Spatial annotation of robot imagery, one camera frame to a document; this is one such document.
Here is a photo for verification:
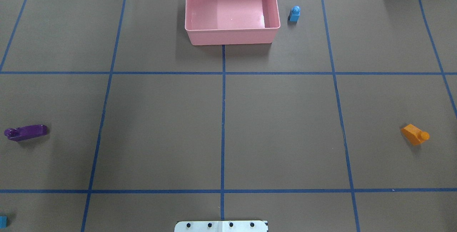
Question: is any small blue single-stud block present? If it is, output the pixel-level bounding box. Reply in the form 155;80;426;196
288;6;301;23

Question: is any orange sloped block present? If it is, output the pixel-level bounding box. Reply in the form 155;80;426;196
400;123;430;146

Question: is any purple sloped block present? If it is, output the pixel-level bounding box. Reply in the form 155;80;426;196
4;124;48;142

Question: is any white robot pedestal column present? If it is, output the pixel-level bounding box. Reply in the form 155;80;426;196
174;220;269;232

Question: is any long blue four-stud block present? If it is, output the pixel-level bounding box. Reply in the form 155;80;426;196
0;216;7;229

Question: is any pink plastic box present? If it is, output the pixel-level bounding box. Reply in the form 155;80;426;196
185;0;281;46

